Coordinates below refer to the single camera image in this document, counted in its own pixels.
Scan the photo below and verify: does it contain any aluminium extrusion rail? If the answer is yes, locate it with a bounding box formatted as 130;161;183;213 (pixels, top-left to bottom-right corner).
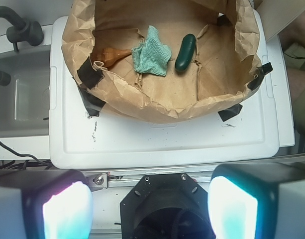
83;168;213;191

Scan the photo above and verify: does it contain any crumpled brown paper bag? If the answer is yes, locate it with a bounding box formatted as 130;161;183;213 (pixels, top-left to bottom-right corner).
62;0;264;123

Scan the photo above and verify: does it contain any brown conch seashell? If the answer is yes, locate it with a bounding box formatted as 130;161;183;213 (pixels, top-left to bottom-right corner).
91;47;132;68

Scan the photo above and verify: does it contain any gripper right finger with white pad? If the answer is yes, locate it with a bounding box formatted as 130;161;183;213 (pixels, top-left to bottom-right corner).
207;163;305;239

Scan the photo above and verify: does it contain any black octagonal mount plate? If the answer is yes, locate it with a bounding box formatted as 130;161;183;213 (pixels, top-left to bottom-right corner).
120;173;216;239

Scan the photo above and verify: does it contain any dark green plastic pickle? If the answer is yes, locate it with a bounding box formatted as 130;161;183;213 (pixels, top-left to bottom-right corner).
175;34;196;72

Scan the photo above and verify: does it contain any thin black cable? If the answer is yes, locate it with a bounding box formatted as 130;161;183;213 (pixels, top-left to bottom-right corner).
0;136;52;166

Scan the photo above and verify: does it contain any grey toy sink basin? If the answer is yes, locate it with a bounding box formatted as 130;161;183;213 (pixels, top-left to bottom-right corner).
0;45;50;137

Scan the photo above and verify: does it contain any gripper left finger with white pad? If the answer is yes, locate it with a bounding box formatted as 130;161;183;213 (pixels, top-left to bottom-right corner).
0;170;93;239

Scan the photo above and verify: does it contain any dark grey toy faucet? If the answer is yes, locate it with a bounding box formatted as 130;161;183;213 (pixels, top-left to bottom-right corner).
0;6;44;53

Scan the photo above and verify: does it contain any teal knitted cloth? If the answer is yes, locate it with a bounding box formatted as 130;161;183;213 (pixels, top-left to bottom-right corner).
131;25;172;77

